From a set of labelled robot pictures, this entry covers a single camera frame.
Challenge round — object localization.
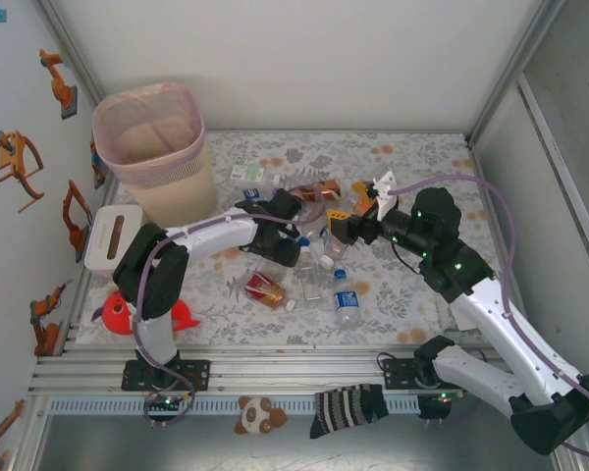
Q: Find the white tissue box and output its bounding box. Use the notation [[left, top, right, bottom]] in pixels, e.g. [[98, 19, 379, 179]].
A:
[[82, 204, 145, 274]]

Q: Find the white green wipes pack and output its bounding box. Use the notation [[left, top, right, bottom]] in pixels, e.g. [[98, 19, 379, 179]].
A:
[[436, 292, 460, 335]]

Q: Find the orange chair shaped wall model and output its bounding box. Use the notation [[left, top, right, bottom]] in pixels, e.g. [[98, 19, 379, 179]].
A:
[[0, 130, 46, 213]]

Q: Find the red shark plush toy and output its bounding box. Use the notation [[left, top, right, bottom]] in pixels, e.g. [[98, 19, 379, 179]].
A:
[[90, 288, 202, 338]]

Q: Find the beige bin with pink liner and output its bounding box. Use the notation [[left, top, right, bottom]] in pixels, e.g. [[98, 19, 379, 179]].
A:
[[91, 81, 217, 225]]

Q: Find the brown tea bottle red label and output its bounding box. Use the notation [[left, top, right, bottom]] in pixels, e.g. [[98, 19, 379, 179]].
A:
[[243, 271, 298, 312]]

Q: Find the black striped sock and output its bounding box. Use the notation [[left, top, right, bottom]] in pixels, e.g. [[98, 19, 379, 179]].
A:
[[308, 384, 391, 440]]

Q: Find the brown white bear plush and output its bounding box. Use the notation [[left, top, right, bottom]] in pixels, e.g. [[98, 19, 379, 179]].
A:
[[233, 394, 289, 437]]

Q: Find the white slotted cable duct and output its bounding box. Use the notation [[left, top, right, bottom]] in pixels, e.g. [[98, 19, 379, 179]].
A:
[[46, 394, 423, 417]]

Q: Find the clear square bottle green label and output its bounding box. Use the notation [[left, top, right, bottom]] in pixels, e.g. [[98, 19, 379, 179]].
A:
[[229, 163, 284, 186]]

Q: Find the orange blue wall model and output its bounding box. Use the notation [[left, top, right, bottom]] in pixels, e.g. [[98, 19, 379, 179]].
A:
[[88, 139, 108, 191]]

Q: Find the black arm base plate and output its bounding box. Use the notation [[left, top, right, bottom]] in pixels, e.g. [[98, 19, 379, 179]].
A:
[[121, 359, 212, 393], [380, 356, 423, 392]]

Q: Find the aluminium frame rail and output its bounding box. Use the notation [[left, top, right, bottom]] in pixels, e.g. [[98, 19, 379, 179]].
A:
[[27, 342, 570, 396]]

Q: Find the clear plastic bottle white cap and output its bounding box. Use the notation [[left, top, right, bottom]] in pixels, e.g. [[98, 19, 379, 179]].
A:
[[317, 223, 350, 269]]

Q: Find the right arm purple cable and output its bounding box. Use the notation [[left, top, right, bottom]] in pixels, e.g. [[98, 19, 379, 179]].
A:
[[392, 174, 589, 460]]

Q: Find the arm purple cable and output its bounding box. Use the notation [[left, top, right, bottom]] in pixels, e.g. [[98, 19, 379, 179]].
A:
[[133, 183, 328, 393], [392, 174, 589, 460]]

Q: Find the clear square bottle without label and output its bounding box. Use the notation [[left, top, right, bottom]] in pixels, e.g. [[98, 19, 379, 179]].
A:
[[296, 254, 326, 304]]

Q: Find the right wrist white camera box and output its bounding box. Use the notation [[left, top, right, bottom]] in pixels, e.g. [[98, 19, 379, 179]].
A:
[[371, 170, 398, 220]]

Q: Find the copper brown label bottle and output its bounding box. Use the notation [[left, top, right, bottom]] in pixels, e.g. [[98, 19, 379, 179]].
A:
[[294, 178, 346, 203]]

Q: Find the small circuit board green LED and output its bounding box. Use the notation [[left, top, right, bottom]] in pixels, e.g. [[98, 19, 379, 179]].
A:
[[143, 391, 196, 429], [418, 392, 475, 424]]

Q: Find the orange wall model piece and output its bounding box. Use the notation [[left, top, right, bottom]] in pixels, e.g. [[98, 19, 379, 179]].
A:
[[0, 399, 27, 467]]

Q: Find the floral tablecloth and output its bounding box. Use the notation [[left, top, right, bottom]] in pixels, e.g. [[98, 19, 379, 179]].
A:
[[80, 130, 502, 347]]

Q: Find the aluminium frame post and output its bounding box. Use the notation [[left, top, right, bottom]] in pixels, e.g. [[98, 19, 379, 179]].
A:
[[36, 0, 115, 130], [465, 0, 569, 147]]

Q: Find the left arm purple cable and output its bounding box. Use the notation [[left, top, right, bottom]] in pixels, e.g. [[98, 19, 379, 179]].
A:
[[133, 183, 328, 393]]

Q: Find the small Pepsi logo bottle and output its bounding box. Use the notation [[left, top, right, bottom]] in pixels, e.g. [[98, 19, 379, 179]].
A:
[[242, 184, 276, 203]]

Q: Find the Pepsi bottle with blue cap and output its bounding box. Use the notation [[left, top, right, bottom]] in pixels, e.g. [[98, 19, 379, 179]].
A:
[[332, 268, 365, 329]]

